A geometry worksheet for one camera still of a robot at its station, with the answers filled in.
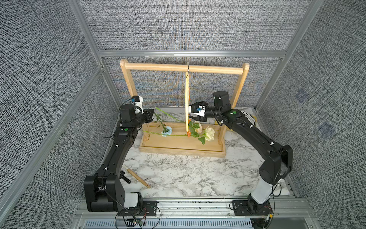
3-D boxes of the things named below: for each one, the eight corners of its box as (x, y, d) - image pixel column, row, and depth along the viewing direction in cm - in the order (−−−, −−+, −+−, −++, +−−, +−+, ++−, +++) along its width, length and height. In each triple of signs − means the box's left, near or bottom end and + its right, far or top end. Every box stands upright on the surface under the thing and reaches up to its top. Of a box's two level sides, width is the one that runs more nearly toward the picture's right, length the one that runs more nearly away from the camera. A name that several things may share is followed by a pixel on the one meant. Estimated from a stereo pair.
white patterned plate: (252, 126, 111) (255, 123, 107) (240, 114, 119) (242, 110, 115) (255, 125, 112) (258, 121, 108) (243, 113, 120) (245, 109, 116)
